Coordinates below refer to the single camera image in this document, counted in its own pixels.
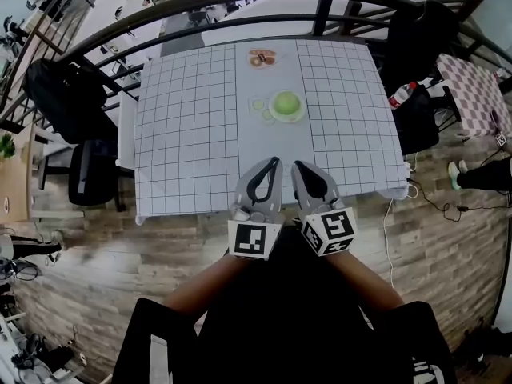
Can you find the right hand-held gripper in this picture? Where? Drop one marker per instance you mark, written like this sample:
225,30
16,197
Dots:
332,234

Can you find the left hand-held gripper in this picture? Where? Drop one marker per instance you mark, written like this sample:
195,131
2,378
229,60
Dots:
252,240

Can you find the person's left forearm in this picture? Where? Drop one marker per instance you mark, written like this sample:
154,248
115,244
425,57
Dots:
200,286

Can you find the person's right forearm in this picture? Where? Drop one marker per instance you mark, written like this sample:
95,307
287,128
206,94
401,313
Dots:
368,282

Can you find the table with checked cloth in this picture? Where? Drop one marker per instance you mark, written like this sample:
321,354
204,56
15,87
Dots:
188,134

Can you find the white power strip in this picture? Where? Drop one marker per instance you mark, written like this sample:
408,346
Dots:
411,178

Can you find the clear red-label water bottle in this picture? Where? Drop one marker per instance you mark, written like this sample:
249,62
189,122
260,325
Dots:
400,96

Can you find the person's black clothing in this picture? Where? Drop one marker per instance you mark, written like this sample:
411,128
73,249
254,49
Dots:
280,322

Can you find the black metal railing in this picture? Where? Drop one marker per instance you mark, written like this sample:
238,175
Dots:
323,14

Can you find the checked-cloth table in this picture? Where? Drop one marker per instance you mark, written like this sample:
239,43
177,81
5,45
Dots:
472,94

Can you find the black chair with jacket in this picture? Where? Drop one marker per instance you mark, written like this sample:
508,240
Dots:
420,34

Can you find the light wooden desk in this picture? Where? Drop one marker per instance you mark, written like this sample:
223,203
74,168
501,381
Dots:
16,190

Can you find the green potted plant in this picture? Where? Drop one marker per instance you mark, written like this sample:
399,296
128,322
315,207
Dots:
7,146

